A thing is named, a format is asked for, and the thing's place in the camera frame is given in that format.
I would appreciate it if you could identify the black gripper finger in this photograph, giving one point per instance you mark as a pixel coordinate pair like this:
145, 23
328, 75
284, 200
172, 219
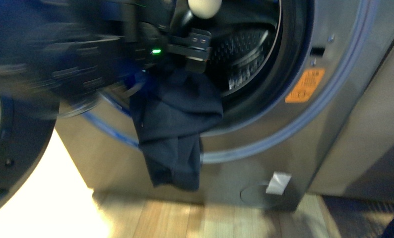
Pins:
195, 48

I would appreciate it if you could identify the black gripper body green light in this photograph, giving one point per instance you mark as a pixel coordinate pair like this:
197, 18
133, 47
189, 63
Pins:
148, 24

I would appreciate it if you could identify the dark navy clothing garment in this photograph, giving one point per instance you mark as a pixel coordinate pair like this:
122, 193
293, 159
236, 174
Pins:
169, 113

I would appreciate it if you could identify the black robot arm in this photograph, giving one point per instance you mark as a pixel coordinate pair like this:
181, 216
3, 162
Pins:
69, 50

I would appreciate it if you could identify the grey front-load washing machine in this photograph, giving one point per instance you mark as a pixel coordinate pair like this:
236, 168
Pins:
348, 38

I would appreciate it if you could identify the white round drum hub cap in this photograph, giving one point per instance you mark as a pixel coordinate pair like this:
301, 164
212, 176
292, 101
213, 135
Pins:
204, 9

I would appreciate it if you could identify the stainless steel washer drum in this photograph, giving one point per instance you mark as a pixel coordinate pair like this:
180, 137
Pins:
244, 35

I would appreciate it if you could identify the black rubber door gasket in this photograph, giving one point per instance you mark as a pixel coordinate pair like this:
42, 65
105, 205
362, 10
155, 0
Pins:
259, 96

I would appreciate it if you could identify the yellow warning sticker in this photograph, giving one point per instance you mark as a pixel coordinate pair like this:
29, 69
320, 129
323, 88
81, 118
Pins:
306, 86

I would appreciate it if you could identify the white tape on filter cover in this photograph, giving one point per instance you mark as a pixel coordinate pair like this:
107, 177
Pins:
278, 183

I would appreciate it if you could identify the dark grey washer door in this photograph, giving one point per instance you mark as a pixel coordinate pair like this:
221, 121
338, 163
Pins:
25, 131

